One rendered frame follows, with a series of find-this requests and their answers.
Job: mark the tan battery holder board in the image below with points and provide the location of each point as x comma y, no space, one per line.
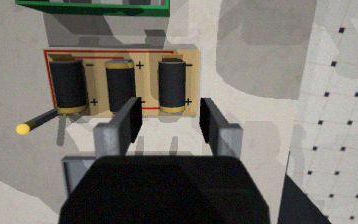
95,81

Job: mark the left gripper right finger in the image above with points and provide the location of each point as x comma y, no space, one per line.
224,138

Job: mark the black battery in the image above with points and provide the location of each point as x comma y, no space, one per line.
172,86
120,83
68,84

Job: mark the green open-top box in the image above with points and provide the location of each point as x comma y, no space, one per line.
133,8

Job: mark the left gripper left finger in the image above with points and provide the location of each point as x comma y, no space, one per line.
114,137

